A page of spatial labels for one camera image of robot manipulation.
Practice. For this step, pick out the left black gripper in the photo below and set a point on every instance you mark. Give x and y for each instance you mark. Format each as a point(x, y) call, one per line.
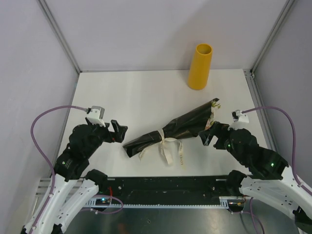
point(117, 135)

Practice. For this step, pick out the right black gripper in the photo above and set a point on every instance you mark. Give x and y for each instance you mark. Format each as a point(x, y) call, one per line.
point(217, 129)

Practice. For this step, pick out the black wrapping paper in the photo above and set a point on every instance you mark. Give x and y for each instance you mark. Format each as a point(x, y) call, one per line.
point(187, 125)

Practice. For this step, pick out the cream printed ribbon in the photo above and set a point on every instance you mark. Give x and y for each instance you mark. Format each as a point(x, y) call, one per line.
point(165, 156)

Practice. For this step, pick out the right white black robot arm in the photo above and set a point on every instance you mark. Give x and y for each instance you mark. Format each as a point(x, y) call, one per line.
point(271, 180)

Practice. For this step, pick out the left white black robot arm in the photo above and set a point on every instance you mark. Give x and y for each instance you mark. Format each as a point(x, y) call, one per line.
point(57, 210)

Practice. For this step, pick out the yellow cylindrical vase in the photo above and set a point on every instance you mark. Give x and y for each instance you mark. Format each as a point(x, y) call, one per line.
point(200, 67)

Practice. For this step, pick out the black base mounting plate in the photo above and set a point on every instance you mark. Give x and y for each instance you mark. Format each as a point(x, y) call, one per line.
point(168, 190)

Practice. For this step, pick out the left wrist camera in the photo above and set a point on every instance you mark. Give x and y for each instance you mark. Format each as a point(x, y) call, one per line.
point(95, 116)

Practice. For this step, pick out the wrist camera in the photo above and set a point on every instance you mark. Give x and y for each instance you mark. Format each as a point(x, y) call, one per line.
point(95, 116)
point(240, 120)

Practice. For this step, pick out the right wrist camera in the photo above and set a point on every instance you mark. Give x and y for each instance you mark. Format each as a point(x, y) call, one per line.
point(240, 120)

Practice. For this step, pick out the grey slotted cable duct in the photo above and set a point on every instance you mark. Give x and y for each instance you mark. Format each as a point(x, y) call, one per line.
point(98, 203)

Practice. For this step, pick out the left aluminium frame post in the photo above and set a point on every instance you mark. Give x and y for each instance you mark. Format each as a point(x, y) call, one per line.
point(58, 34)

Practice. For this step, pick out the aluminium frame post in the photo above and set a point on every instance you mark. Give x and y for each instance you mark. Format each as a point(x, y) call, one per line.
point(58, 34)
point(286, 10)

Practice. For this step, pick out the right aluminium frame post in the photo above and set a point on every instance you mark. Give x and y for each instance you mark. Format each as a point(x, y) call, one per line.
point(286, 10)

